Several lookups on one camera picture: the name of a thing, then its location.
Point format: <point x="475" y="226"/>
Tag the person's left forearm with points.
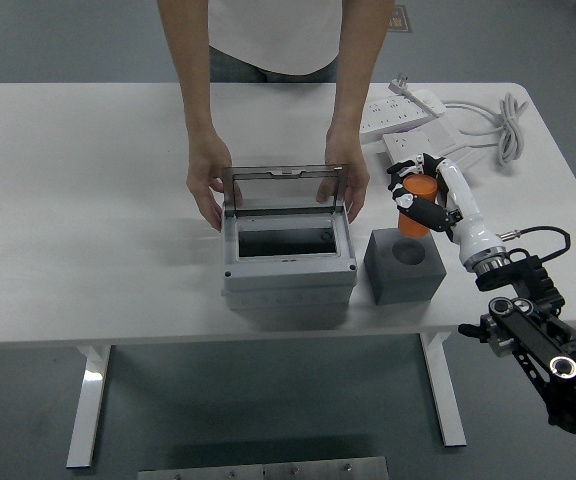
<point x="358" y="65"/>

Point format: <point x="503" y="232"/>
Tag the grey metal plate with screws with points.
<point x="263" y="470"/>

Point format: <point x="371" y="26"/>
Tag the person's right hand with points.
<point x="205" y="175"/>

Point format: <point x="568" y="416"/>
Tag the small white power strip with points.
<point x="418" y="140"/>

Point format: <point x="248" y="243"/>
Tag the grey electrical enclosure box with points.
<point x="288" y="280"/>

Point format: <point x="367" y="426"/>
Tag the white plug with prongs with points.
<point x="425" y="100"/>

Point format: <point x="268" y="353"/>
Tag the person's right forearm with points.
<point x="193" y="75"/>

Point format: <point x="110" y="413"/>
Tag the orange cylindrical battery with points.
<point x="420" y="187"/>

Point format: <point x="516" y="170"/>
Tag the white table leg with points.
<point x="445" y="395"/>
<point x="88" y="405"/>

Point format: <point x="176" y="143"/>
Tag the person's left hand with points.
<point x="353" y="165"/>

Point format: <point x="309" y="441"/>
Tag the clear lid with grey frame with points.
<point x="283" y="192"/>

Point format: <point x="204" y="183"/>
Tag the grey block with round hole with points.
<point x="403" y="285"/>

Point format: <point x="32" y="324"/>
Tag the person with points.
<point x="278" y="35"/>

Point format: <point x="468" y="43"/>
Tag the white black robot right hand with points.
<point x="460" y="200"/>

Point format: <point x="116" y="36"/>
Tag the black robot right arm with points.
<point x="533" y="330"/>

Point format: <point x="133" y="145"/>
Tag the large white power strip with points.
<point x="398" y="112"/>

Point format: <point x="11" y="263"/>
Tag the brown floor sign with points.
<point x="402" y="19"/>

